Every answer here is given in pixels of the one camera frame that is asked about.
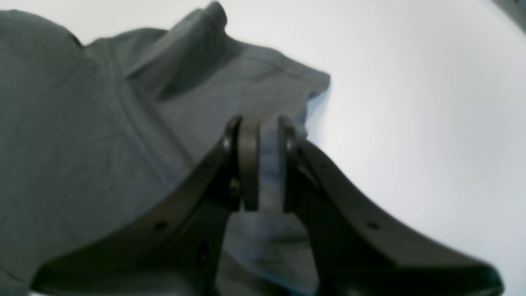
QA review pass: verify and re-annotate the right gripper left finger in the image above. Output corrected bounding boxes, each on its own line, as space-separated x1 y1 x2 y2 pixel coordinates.
31 116 260 296

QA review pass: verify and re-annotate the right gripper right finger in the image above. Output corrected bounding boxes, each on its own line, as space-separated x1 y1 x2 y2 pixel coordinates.
278 116 505 296

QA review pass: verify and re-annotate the grey T-shirt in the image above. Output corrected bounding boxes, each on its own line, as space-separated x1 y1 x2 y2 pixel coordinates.
0 2 331 296

